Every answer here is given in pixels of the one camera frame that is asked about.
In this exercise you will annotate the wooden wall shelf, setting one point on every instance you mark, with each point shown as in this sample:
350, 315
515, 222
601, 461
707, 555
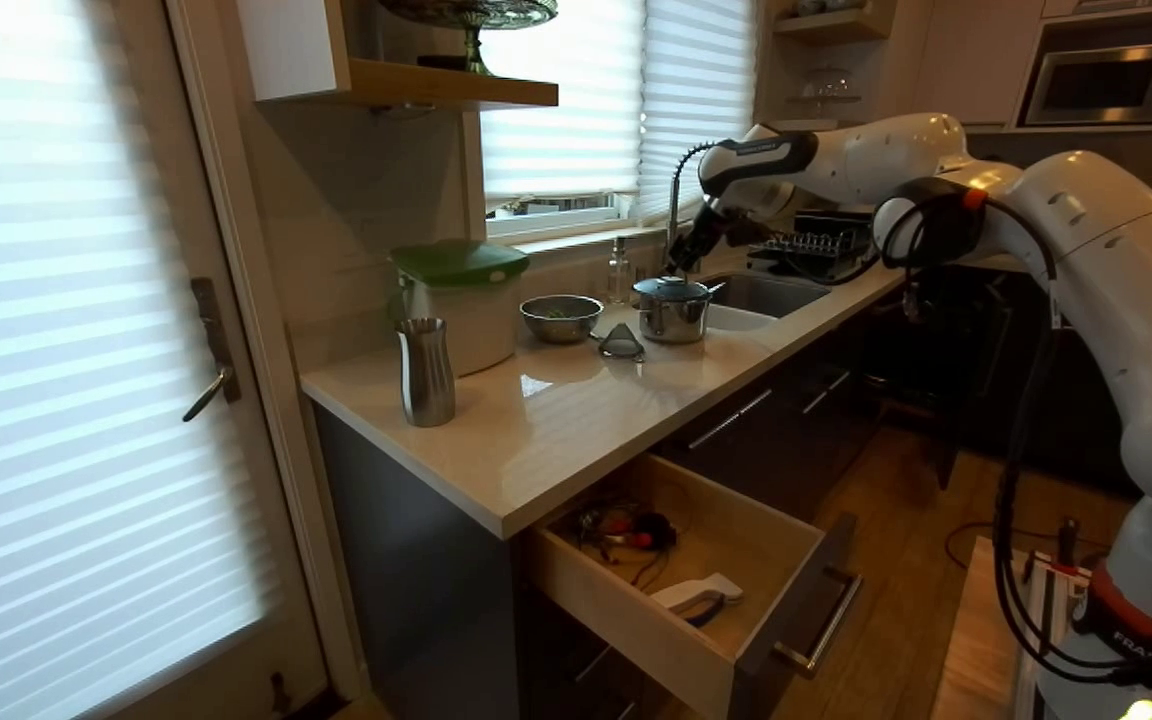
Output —
378, 81

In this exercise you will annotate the glass pot lid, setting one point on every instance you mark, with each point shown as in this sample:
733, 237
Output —
678, 289

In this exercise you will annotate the dark lower cabinets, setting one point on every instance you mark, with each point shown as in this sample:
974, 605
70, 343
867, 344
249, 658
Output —
942, 356

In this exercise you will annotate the built-in microwave oven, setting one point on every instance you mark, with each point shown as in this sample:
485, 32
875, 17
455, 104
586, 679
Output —
1093, 74

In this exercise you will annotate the window blind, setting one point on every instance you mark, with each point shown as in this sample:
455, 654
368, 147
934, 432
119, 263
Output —
642, 81

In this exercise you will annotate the white container green lid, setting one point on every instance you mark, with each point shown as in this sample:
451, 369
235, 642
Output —
474, 289

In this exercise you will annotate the glass cake stand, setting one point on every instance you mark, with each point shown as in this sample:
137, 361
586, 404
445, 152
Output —
474, 17

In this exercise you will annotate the kitchen sink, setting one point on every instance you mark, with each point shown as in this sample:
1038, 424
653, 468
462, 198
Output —
766, 293

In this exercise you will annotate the open wooden drawer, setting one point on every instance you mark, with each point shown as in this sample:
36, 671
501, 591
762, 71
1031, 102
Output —
736, 667

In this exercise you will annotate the white object in drawer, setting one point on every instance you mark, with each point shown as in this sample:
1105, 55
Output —
698, 601

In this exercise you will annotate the steel soap dispenser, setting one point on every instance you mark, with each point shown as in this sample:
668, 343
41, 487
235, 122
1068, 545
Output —
426, 369

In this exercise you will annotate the stainless steel pot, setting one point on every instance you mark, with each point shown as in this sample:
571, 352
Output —
674, 317

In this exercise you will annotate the glass bottle by window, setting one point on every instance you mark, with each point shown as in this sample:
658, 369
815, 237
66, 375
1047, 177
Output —
617, 272

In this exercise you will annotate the small triangular metal object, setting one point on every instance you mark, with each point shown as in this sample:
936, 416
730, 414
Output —
620, 344

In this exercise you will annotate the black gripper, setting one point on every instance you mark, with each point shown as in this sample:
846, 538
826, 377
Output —
711, 224

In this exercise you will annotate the dark items in drawer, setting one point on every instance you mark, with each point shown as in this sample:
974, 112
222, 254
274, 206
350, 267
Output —
620, 530

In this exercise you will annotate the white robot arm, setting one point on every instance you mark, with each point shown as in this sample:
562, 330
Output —
1076, 222

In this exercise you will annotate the small metal bowl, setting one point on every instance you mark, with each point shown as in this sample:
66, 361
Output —
562, 317

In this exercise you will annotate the white wall cabinet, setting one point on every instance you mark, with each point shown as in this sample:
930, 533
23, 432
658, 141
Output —
293, 47

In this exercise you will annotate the chrome kitchen faucet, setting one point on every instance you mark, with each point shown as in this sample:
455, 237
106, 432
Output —
674, 192

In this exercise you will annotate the door handle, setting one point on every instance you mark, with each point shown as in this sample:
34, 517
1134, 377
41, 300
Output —
222, 382

